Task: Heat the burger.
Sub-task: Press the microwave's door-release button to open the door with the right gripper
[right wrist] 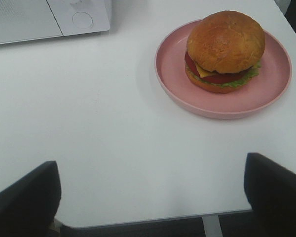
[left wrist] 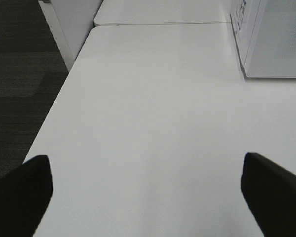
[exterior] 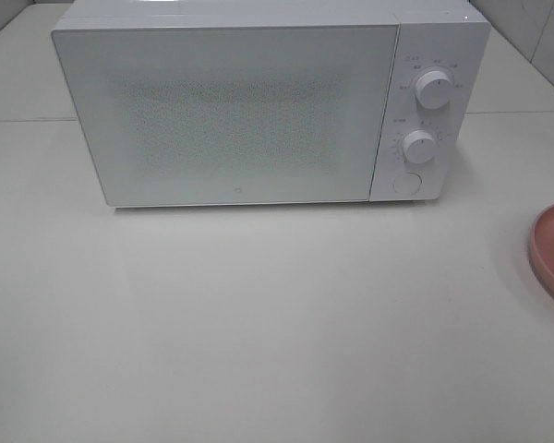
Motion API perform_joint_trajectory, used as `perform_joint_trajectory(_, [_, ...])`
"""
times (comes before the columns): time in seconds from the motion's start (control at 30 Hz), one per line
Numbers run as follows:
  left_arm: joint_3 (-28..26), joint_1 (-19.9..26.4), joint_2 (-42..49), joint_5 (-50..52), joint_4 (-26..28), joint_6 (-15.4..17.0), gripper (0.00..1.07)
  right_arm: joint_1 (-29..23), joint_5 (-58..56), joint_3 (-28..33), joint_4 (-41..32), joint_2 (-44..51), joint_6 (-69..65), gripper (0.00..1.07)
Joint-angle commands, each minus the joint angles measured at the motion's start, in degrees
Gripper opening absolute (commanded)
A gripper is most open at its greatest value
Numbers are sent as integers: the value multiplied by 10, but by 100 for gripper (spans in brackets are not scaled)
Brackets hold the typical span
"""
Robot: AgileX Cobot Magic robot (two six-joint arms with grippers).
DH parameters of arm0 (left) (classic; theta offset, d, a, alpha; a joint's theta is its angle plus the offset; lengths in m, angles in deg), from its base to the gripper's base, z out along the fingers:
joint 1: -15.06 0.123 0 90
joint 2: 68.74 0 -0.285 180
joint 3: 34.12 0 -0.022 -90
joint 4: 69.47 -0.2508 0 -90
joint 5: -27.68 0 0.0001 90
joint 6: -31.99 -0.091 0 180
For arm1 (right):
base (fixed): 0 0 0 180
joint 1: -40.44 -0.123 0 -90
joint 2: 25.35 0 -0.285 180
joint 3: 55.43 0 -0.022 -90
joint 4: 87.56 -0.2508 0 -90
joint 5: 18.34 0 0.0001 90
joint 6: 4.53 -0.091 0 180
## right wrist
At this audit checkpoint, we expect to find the white table leg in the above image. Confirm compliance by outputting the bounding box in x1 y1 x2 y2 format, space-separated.
202 215 223 237

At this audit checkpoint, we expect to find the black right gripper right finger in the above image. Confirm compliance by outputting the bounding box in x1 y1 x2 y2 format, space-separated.
244 153 296 237

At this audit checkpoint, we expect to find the pink round plate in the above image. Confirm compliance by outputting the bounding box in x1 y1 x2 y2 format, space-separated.
154 20 292 119

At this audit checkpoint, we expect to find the burger with sesame bun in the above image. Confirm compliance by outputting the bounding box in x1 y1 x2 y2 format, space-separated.
185 10 265 93

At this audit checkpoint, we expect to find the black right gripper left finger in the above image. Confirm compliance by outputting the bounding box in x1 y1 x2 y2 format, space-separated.
0 161 62 237

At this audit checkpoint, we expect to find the round microwave door button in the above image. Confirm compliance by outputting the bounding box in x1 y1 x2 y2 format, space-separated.
72 12 93 29

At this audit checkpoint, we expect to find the white microwave door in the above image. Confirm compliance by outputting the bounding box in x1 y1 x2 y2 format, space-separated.
0 0 62 44

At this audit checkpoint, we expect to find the white microwave oven body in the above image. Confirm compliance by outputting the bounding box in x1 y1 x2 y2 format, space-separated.
47 0 111 36

